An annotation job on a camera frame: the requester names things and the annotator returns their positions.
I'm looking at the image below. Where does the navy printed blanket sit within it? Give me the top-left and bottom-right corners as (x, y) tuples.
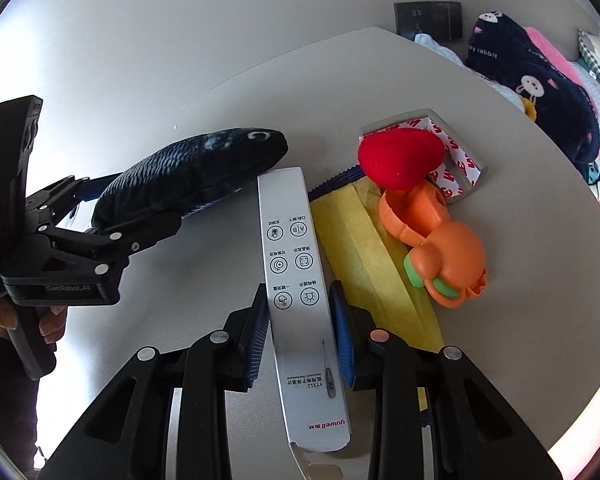
(464, 10), (600, 165)

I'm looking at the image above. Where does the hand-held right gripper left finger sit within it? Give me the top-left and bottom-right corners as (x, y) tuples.
(44, 282), (271, 480)

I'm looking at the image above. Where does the grey corner guard red-white tape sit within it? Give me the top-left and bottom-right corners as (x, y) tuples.
(359, 107), (490, 206)

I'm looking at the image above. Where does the dark blue fish plush toy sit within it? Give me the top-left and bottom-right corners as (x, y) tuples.
(91, 127), (289, 233)

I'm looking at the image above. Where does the yellow cloth packet blue edge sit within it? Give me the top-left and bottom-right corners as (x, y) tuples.
(307, 164), (445, 428)

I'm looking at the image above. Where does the orange plastic toy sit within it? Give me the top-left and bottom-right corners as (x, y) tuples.
(378, 181), (488, 309)

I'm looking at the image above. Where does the pale blue cloth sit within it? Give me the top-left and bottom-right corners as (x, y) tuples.
(414, 32), (526, 111)

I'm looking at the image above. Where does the light blue knit towel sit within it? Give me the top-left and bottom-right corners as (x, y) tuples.
(575, 60), (600, 146)

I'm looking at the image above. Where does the pink bed sheet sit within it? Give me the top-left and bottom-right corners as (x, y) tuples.
(550, 195), (600, 480)

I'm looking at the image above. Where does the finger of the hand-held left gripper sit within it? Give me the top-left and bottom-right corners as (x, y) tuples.
(25, 172), (123, 226)
(32, 210), (182, 276)

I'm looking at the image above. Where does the person's left hand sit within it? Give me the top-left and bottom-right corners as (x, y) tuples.
(0, 305), (68, 346)

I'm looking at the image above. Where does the pink cloth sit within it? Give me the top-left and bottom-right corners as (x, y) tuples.
(524, 26), (600, 111)

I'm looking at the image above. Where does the red plush toy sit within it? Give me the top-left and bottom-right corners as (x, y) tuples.
(357, 127), (446, 191)

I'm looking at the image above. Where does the white long cardboard box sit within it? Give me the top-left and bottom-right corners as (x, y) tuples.
(256, 166), (352, 480)

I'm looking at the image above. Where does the black wall switch panel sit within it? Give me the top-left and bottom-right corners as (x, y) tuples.
(394, 1), (463, 40)

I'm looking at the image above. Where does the person's left forearm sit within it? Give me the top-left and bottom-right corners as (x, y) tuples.
(0, 332), (42, 476)

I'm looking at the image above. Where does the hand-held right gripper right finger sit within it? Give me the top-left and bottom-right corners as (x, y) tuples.
(328, 280), (563, 480)

